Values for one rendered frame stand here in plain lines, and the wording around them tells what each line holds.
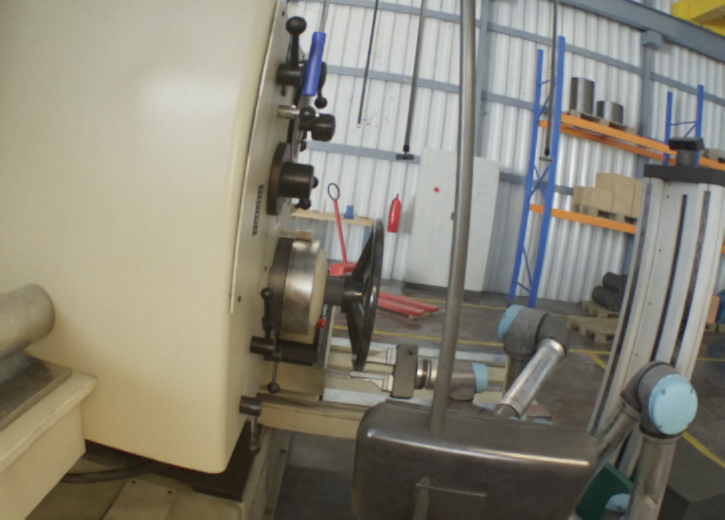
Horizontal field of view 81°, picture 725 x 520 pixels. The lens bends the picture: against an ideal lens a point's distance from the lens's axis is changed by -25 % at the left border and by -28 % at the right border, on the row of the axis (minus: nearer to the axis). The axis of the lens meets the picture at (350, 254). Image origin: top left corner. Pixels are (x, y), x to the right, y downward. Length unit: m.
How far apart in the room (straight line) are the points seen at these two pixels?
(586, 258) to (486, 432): 9.03
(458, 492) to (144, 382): 0.53
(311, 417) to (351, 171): 6.86
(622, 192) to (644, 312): 6.87
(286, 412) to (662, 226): 1.49
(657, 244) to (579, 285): 8.10
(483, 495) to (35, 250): 0.81
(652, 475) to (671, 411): 0.17
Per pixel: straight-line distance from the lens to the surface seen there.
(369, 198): 8.70
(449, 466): 0.71
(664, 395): 1.14
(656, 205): 1.64
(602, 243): 9.83
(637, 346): 1.70
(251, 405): 1.04
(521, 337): 1.58
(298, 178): 1.04
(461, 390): 1.32
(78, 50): 0.93
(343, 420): 2.08
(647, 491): 1.27
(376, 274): 1.17
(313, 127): 1.23
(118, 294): 0.88
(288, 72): 0.91
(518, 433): 0.72
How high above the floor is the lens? 1.59
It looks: 8 degrees down
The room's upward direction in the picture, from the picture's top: 8 degrees clockwise
